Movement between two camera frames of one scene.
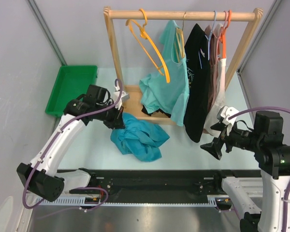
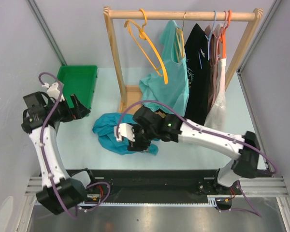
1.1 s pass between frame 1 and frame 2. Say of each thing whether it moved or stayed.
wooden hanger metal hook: stayed
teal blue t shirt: moved
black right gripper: moved
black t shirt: stayed
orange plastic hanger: stayed
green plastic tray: stayed
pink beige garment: stayed
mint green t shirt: stayed
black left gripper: moved
